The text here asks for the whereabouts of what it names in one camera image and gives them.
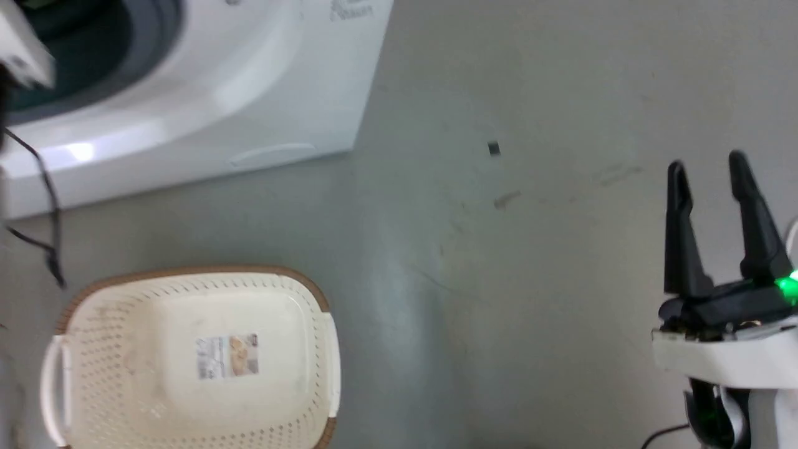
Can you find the cream perforated laundry basket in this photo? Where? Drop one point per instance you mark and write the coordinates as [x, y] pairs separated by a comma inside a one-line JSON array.
[[156, 386]]

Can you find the paper label sticker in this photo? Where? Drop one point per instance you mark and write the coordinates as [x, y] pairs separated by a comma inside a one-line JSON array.
[[227, 357]]

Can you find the small dark floor marker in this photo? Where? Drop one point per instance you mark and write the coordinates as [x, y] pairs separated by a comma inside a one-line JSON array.
[[494, 148]]

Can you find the white front-load washing machine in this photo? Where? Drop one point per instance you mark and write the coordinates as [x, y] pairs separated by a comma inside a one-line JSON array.
[[262, 81]]

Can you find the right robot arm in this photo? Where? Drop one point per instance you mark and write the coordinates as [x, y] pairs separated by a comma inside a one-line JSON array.
[[748, 418]]

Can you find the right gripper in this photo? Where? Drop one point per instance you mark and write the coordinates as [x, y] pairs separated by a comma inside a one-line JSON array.
[[729, 355]]

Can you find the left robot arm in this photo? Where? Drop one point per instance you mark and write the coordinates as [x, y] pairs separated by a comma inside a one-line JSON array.
[[22, 53]]

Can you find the grey washing machine door seal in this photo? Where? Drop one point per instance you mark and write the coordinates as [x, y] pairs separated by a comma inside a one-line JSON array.
[[149, 37]]

